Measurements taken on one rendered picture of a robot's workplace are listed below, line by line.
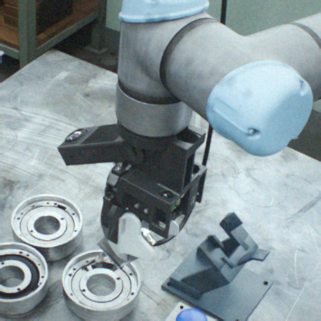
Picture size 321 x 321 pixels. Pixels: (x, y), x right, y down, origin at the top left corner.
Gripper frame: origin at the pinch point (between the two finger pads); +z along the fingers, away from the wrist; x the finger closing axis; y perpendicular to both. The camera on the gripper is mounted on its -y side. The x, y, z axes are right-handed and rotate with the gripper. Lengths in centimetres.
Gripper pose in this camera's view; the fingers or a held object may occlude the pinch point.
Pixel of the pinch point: (127, 243)
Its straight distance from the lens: 79.5
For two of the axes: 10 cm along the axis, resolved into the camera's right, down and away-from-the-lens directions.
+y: 8.3, 4.2, -3.8
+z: -0.8, 7.5, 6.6
